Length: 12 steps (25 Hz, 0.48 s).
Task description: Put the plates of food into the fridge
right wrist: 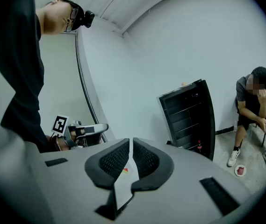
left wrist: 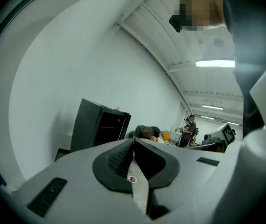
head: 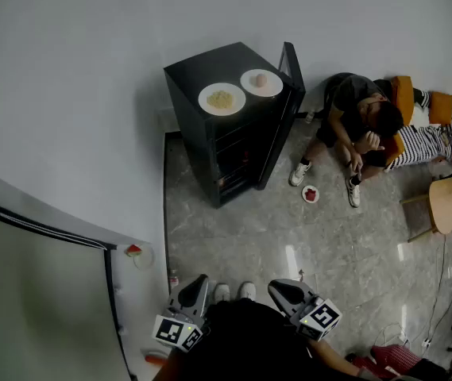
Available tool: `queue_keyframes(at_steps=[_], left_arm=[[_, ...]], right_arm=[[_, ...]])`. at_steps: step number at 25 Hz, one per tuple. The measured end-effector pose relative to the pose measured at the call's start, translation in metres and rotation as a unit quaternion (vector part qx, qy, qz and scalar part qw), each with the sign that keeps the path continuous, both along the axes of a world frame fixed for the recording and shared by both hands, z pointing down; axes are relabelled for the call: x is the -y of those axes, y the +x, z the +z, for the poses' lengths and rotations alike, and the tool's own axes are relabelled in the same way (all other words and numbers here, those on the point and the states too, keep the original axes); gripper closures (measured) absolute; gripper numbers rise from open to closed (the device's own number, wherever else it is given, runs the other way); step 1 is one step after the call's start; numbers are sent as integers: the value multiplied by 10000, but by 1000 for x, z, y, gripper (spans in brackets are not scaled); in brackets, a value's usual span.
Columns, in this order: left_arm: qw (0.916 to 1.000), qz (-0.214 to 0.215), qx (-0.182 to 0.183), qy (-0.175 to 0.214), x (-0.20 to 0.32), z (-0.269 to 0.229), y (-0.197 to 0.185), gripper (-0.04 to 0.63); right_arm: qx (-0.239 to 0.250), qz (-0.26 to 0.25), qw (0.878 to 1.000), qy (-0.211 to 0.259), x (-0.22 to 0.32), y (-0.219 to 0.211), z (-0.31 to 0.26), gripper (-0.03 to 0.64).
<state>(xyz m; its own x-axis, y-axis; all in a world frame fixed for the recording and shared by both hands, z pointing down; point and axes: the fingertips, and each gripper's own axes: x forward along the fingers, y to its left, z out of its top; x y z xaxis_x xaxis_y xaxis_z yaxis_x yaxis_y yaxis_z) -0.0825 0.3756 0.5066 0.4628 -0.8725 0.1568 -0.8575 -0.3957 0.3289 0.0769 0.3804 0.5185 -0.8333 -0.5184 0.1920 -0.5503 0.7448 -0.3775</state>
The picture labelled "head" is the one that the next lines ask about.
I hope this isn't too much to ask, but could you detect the person's black clothing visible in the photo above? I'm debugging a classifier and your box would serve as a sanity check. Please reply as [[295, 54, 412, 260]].
[[164, 298, 369, 381]]

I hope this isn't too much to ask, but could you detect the person's left white shoe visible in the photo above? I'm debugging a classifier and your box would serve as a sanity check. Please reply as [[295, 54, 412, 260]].
[[213, 283, 231, 303]]

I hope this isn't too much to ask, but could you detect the small white plate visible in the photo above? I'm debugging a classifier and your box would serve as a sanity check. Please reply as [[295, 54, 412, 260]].
[[301, 184, 321, 205]]

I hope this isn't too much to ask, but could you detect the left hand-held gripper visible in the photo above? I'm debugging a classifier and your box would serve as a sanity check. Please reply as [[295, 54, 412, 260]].
[[152, 274, 211, 352]]

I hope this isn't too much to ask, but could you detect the white ledge black trim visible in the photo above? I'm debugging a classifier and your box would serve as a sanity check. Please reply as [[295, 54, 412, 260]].
[[0, 159, 170, 381]]

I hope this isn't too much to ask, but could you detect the clear glass plate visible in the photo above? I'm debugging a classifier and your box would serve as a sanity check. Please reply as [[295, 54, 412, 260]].
[[133, 246, 156, 271]]

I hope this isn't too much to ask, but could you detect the person's white shoe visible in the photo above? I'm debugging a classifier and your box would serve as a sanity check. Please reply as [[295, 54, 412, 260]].
[[238, 281, 257, 302], [213, 283, 231, 303]]

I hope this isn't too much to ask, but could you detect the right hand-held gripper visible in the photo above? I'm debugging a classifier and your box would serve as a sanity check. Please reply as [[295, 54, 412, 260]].
[[268, 278, 343, 343]]

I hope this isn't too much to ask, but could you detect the person's right forearm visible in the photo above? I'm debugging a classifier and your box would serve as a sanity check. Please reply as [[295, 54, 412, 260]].
[[307, 336, 372, 379]]

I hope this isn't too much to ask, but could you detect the red checked cloth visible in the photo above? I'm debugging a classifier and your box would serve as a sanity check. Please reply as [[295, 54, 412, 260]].
[[350, 344, 423, 380]]

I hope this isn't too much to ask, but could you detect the pile of yellow noodles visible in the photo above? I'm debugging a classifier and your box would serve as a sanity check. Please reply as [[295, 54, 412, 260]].
[[206, 90, 237, 110]]

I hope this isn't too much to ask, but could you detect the person's right white shoe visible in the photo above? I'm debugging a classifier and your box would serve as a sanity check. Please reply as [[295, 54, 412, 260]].
[[238, 281, 257, 302]]

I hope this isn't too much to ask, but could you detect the wooden chair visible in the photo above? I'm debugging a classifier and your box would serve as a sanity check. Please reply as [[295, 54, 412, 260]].
[[399, 175, 452, 244]]

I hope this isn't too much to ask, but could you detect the black mini fridge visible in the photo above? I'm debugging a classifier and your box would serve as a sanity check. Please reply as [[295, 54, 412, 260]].
[[163, 40, 307, 210]]

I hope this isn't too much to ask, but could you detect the white round plate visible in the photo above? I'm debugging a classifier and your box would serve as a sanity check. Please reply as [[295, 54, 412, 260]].
[[198, 82, 247, 117], [240, 68, 284, 98]]

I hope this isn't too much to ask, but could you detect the orange cushion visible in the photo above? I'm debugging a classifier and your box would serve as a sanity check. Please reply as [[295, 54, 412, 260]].
[[380, 133, 406, 167], [391, 75, 415, 126], [427, 91, 452, 125]]

